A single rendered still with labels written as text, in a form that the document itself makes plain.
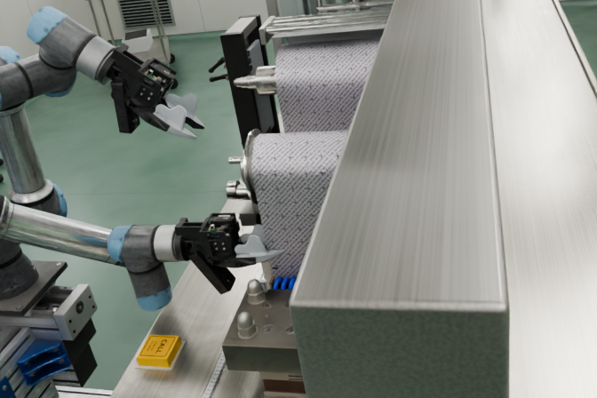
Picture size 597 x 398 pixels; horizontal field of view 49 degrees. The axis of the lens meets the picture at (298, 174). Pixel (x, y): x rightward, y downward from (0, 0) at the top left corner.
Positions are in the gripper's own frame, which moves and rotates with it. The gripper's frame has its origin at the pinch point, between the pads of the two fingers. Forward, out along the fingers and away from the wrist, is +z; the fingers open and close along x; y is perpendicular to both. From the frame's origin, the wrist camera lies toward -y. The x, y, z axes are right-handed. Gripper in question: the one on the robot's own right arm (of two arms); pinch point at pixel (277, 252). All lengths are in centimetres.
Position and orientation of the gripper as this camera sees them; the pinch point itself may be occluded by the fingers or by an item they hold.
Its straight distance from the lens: 130.0
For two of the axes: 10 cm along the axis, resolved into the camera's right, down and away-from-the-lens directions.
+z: 9.7, -0.2, -2.6
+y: -1.4, -8.8, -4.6
